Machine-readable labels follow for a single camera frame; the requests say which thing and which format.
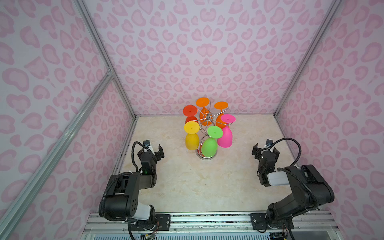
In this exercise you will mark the orange wine glass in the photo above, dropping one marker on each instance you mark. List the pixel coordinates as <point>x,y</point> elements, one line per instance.
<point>222,106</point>
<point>205,113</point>

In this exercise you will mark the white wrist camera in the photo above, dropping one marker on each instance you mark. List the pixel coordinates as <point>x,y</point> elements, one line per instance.
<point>148,146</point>
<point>269,143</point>

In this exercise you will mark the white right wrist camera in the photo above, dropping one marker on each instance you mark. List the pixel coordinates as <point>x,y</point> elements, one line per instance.
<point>269,143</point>

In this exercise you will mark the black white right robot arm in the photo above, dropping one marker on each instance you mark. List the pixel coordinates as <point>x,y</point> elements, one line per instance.
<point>309,189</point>

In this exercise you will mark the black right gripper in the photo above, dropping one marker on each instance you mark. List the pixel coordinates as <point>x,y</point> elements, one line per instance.
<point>265,153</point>

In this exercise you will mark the yellow wine glass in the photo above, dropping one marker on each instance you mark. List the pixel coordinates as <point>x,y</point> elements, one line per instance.
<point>192,140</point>

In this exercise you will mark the green wine glass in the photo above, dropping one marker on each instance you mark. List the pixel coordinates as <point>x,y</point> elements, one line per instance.
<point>210,145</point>

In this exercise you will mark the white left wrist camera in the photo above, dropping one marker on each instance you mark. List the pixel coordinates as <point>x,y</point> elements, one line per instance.
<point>148,146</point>

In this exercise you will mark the orange wine glass back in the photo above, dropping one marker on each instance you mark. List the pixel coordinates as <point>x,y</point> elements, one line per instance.
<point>205,113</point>

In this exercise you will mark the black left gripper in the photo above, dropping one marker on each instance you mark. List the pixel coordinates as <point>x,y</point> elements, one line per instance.
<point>150,154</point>

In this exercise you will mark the chrome wire wine glass rack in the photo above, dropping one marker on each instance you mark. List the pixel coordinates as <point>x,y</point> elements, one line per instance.
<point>204,129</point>

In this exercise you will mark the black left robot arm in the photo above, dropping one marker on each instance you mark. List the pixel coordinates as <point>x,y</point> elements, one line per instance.
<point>120,200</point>

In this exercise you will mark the red wine glass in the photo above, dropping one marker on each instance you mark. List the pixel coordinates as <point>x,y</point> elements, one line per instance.
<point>190,112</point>

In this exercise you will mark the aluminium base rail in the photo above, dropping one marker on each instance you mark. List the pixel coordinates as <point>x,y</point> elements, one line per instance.
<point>315,225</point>

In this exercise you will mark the pink wine glass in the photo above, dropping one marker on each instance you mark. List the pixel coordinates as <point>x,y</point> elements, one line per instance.
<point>227,139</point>

